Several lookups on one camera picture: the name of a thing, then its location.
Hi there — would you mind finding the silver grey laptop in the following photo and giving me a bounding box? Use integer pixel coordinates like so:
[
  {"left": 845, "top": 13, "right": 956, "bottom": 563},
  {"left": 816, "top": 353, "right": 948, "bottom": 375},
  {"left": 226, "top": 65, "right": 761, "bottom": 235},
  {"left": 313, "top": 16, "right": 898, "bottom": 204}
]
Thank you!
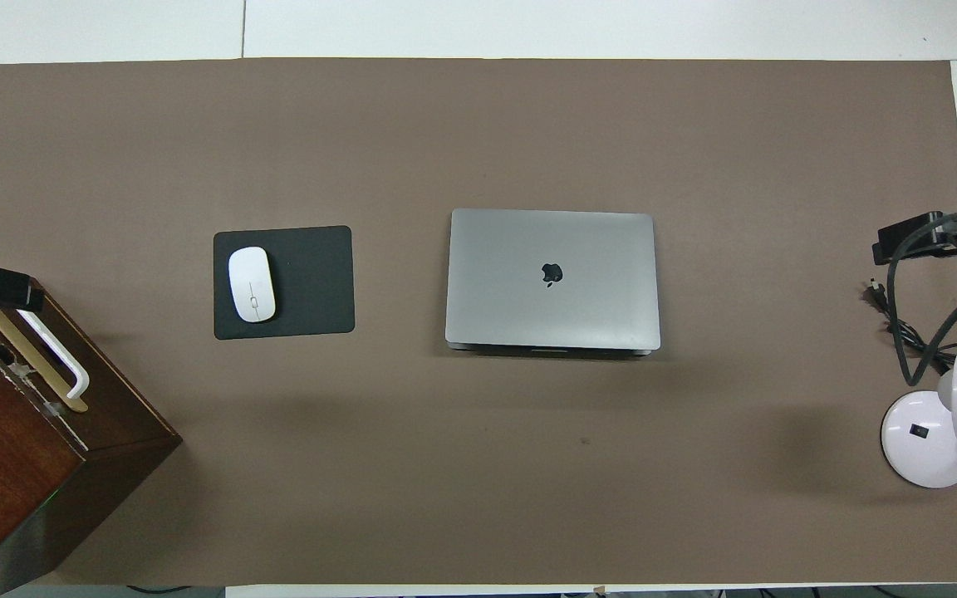
[{"left": 444, "top": 208, "right": 662, "bottom": 358}]

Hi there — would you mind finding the white desk lamp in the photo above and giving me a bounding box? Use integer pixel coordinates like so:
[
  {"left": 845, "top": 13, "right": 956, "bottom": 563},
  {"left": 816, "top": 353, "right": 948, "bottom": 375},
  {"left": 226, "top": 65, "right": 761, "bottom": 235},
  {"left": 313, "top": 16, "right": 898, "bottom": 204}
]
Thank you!
[{"left": 881, "top": 342, "right": 957, "bottom": 489}]

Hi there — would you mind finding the white computer mouse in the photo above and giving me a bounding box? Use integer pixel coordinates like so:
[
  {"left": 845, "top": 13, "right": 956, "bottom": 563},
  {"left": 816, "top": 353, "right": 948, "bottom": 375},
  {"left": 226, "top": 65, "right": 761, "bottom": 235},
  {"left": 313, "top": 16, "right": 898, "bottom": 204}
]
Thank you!
[{"left": 228, "top": 247, "right": 277, "bottom": 324}]

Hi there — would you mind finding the black mouse pad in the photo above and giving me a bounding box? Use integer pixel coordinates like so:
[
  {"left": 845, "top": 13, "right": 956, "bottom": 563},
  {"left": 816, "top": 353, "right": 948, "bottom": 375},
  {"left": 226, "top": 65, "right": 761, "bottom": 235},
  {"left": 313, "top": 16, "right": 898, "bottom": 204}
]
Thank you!
[{"left": 213, "top": 225, "right": 356, "bottom": 341}]

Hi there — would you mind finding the brown table mat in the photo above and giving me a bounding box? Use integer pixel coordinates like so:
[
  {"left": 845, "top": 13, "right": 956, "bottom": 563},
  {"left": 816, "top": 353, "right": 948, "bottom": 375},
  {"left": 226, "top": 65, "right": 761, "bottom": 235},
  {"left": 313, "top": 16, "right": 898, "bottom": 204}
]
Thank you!
[{"left": 0, "top": 57, "right": 957, "bottom": 586}]

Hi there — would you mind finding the white box handle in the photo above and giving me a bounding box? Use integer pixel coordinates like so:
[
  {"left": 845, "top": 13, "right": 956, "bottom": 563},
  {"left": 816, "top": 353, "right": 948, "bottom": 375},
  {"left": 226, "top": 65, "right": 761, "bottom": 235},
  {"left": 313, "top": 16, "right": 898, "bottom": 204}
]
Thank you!
[{"left": 13, "top": 307, "right": 91, "bottom": 400}]

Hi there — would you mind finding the black lamp power cable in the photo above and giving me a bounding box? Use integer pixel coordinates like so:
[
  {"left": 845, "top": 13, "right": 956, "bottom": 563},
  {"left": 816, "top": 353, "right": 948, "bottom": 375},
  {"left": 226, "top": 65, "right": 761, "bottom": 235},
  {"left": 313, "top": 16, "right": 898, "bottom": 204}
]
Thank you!
[{"left": 863, "top": 281, "right": 957, "bottom": 375}]

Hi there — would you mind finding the gold box handle plate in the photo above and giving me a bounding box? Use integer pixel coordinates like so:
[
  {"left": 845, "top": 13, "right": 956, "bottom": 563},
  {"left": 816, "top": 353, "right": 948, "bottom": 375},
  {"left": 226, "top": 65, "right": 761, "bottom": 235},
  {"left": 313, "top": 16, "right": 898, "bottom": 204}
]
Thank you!
[{"left": 0, "top": 306, "right": 89, "bottom": 414}]

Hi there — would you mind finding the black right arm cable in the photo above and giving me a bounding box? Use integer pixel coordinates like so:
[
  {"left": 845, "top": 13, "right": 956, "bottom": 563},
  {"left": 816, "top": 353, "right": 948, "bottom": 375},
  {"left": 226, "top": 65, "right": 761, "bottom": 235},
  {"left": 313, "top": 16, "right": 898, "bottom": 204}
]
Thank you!
[{"left": 886, "top": 206, "right": 957, "bottom": 388}]

